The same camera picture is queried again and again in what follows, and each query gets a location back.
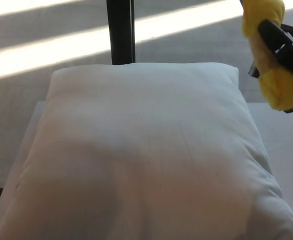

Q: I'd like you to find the black vertical post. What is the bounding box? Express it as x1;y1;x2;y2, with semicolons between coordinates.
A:
106;0;137;65

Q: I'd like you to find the yellow cloth wrap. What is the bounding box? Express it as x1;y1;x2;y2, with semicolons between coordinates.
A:
241;0;293;112

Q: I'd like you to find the white pillow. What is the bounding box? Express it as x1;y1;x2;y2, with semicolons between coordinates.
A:
0;61;293;240

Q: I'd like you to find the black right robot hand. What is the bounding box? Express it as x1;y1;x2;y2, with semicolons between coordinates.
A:
247;20;293;94

